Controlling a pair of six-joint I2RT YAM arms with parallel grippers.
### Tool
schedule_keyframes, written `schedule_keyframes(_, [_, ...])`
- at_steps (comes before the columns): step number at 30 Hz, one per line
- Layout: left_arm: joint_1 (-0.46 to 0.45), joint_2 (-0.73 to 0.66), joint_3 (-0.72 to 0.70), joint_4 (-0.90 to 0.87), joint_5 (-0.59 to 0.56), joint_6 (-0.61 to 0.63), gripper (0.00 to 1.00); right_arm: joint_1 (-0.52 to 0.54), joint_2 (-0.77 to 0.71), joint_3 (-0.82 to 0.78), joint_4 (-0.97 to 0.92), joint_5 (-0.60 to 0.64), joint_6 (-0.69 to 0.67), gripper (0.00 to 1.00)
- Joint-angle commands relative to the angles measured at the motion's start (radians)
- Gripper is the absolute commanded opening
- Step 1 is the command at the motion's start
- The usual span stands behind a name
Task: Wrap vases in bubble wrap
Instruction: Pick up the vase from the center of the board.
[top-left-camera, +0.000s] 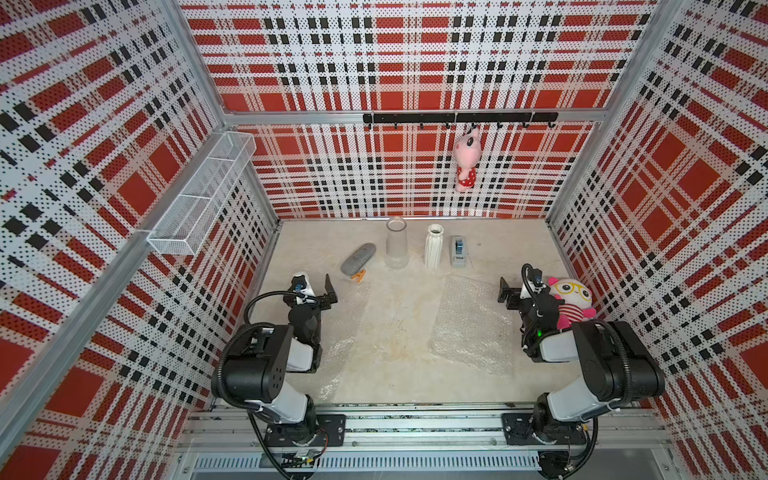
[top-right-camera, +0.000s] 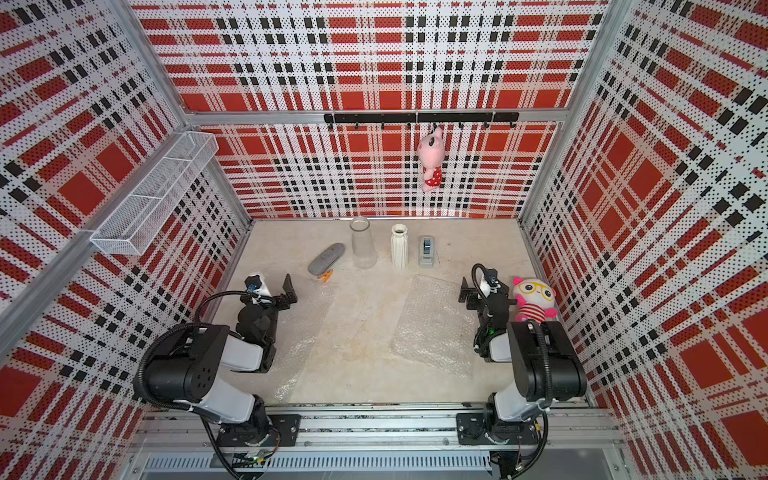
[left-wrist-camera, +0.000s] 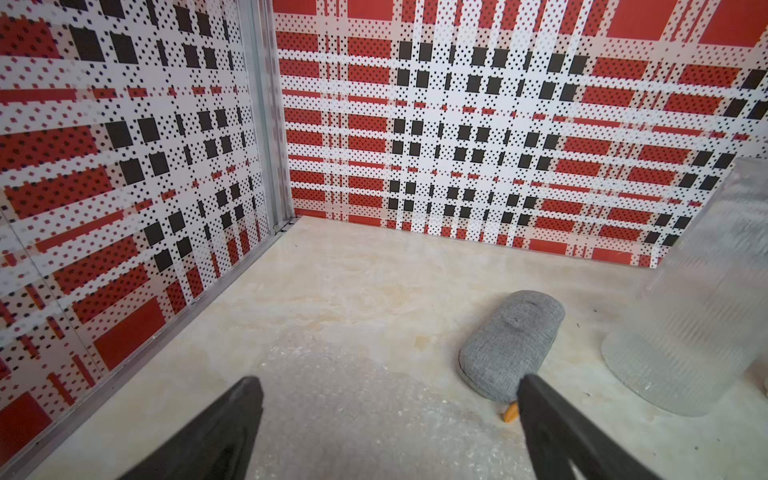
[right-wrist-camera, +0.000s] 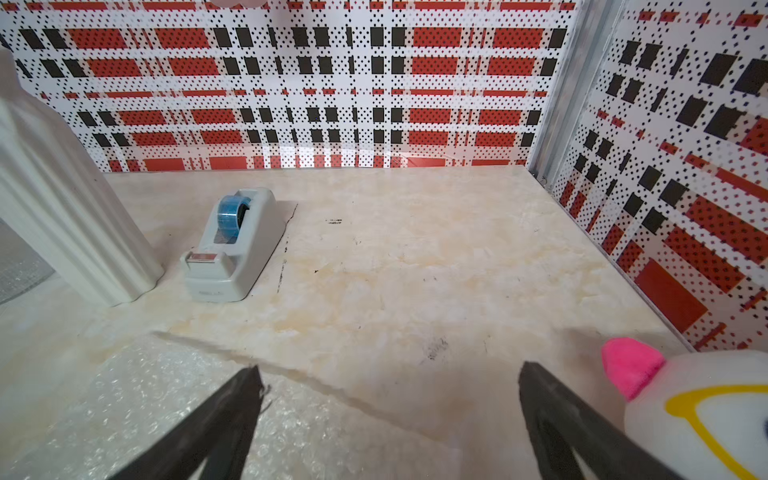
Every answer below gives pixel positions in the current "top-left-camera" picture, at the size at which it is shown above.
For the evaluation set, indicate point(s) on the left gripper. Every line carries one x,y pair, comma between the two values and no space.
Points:
318,301

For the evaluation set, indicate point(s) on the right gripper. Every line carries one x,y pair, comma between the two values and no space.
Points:
514,295

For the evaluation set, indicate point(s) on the bubble wrap sheet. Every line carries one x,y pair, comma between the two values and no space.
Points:
341,325
473,329

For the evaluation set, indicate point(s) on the grey tape dispenser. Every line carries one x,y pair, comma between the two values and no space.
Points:
458,258

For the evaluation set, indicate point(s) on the white ribbed ceramic vase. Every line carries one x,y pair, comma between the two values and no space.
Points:
433,246

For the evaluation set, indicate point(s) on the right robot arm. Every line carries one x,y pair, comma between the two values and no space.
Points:
616,370

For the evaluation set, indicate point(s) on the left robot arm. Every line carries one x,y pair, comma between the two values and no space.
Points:
253,371

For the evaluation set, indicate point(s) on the orange scissors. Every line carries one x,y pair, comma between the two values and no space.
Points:
358,277

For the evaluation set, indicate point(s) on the pink owl plush toy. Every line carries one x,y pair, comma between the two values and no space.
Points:
578,299

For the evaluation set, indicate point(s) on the clear glass vase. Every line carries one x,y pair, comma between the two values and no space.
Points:
396,249

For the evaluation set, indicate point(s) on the pink hanging plush toy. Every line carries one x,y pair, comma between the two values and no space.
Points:
467,151

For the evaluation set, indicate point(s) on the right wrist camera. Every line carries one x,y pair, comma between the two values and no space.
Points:
532,279

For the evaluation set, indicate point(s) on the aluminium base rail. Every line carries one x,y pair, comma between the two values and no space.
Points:
428,438

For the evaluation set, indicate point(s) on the black hook rail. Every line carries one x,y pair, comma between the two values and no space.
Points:
523,117

